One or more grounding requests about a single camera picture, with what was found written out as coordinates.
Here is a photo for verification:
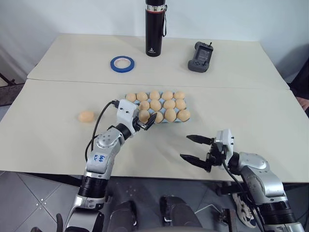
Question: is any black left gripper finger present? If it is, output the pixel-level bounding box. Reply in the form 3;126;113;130
144;111;158;131

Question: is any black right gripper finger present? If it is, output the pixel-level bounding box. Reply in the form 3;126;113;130
180;153;211;173
186;134;215;146

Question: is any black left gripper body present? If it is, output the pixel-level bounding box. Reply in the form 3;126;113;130
132;116;148;132

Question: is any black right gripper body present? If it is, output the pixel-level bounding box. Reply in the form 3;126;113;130
204;137;229;173

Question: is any blue egg carton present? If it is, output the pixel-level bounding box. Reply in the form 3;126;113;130
124;92;192;124

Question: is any bystander bare hand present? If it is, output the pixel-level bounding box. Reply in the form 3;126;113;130
297;96;309;110

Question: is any dark rounded shape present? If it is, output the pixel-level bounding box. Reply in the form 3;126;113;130
159;195;203;232
109;200;139;232

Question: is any white and black shoe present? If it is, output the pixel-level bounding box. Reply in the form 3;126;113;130
232;192;257;229

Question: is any blue tape roll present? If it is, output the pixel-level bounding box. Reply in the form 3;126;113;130
110;56;136;74

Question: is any grey handheld controller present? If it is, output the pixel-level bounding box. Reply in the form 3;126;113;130
187;41;214;73

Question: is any black thermos bottle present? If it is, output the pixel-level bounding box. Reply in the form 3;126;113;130
145;0;168;58

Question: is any person in dark clothes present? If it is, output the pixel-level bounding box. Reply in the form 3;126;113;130
290;51;309;98

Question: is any black metal stand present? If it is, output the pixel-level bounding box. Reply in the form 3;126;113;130
0;72;25;107

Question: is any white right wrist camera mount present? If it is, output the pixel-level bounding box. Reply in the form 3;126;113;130
215;129;235;160

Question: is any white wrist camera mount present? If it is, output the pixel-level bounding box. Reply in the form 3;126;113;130
116;99;141;134
215;129;235;160

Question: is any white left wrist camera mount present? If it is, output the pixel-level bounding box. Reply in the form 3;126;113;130
116;99;141;134

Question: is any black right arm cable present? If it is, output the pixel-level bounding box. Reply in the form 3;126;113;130
221;151;265;232

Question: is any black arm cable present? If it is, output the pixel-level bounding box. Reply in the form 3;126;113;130
84;100;119;165
221;151;265;232

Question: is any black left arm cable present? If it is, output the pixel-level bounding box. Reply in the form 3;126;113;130
84;100;119;165

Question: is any white floor cable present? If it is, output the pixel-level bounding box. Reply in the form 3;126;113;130
194;203;223;215

